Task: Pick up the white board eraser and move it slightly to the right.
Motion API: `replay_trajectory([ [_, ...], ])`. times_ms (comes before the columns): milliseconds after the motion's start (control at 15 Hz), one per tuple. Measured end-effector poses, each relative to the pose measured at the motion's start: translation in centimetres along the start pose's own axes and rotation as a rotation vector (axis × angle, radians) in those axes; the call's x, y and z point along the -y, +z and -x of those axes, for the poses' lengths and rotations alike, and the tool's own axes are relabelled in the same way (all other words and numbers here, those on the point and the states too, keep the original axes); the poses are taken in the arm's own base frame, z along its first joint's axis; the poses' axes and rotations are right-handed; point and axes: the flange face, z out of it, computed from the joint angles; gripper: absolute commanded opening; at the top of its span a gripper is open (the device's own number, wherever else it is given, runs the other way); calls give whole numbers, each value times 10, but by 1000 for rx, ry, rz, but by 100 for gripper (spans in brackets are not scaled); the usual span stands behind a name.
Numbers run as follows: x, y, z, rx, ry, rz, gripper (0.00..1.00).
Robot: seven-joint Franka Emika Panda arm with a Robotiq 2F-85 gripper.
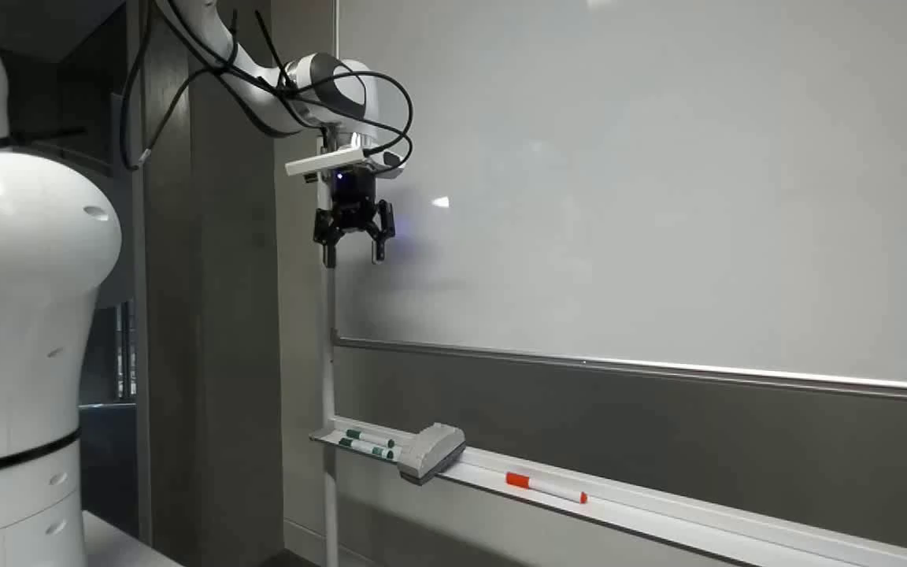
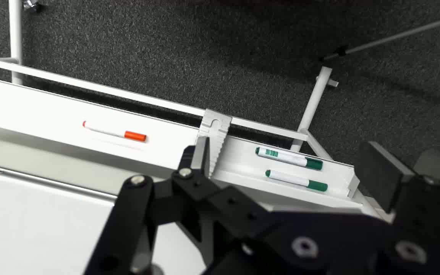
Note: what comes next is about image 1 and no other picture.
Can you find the green whiteboard marker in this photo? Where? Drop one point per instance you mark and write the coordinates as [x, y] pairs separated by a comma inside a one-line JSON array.
[[369, 435], [382, 452]]

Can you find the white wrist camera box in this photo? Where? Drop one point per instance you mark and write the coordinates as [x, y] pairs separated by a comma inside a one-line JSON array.
[[324, 162]]

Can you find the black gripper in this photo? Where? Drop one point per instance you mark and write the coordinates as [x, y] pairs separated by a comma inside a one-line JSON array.
[[353, 205]]

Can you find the whiteboard marker tray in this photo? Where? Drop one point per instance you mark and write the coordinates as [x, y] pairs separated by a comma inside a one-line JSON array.
[[653, 515]]

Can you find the white whiteboard stand post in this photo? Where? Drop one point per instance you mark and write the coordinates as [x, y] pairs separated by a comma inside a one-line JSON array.
[[328, 406]]

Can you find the whiteboard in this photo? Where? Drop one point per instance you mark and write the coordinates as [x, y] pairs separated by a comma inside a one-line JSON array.
[[675, 183]]

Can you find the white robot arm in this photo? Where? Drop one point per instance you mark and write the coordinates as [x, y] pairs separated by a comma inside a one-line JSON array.
[[56, 243]]

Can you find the red whiteboard marker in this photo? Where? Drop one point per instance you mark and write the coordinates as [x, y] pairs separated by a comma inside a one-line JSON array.
[[544, 487]]

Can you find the grey whiteboard eraser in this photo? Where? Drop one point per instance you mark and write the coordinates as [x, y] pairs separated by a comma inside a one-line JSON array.
[[429, 452]]

